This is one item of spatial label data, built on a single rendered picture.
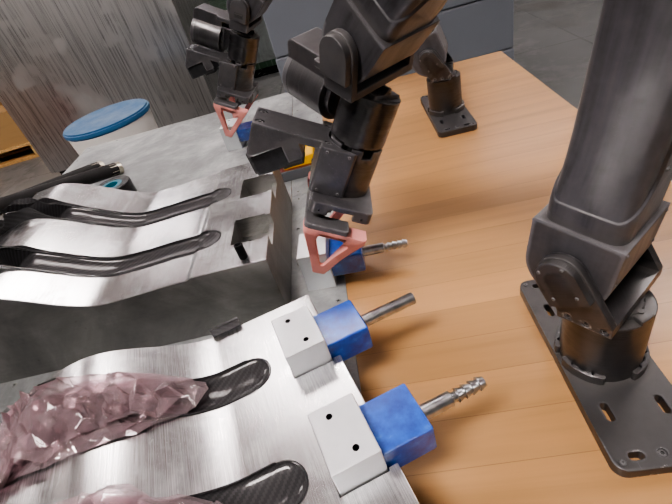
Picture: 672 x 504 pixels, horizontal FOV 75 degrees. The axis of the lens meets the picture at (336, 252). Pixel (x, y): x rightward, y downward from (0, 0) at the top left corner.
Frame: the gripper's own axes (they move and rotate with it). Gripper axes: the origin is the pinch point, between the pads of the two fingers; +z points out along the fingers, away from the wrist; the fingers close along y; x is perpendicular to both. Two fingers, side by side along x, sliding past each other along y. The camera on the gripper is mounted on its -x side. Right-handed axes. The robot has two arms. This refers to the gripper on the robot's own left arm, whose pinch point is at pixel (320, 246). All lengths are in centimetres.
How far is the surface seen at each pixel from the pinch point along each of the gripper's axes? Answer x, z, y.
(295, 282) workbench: -1.7, 6.3, 0.4
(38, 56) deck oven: -176, 97, -267
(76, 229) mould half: -31.3, 10.4, -5.6
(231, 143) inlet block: -18, 14, -49
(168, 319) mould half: -15.5, 9.6, 7.4
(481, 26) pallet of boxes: 75, -8, -196
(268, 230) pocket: -6.6, 0.4, -1.4
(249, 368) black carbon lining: -5.7, 2.6, 17.3
